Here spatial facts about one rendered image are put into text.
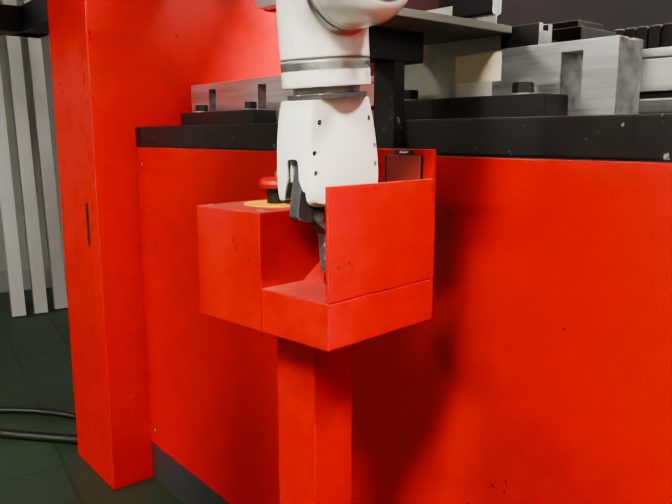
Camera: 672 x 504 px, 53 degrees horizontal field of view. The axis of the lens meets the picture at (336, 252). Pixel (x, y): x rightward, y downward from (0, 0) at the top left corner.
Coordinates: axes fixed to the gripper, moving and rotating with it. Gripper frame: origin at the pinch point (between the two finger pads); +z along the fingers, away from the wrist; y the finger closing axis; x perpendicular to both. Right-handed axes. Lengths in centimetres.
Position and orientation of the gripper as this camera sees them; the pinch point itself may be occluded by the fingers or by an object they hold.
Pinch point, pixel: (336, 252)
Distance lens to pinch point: 67.4
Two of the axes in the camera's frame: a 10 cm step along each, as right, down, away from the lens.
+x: 7.2, 1.2, -6.8
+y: -6.9, 2.0, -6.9
